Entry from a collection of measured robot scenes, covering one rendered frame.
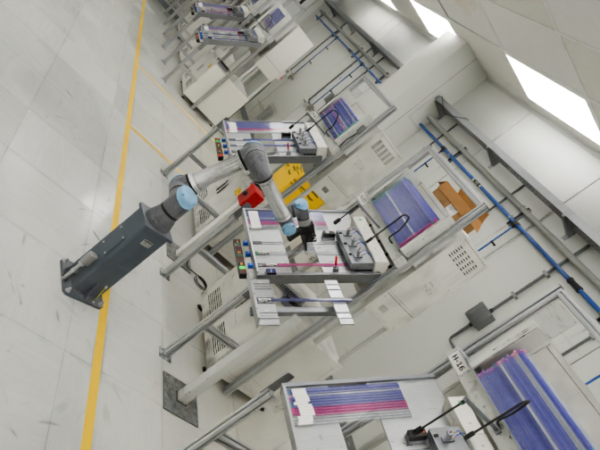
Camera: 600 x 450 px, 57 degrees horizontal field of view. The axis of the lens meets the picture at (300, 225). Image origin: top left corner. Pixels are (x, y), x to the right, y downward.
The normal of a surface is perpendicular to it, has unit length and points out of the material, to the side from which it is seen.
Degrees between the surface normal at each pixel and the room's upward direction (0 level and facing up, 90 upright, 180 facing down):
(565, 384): 90
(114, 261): 90
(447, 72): 90
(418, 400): 44
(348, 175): 90
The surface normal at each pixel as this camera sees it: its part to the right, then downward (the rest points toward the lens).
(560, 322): -0.60, -0.59
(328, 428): 0.14, -0.84
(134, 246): 0.34, 0.67
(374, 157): 0.20, 0.54
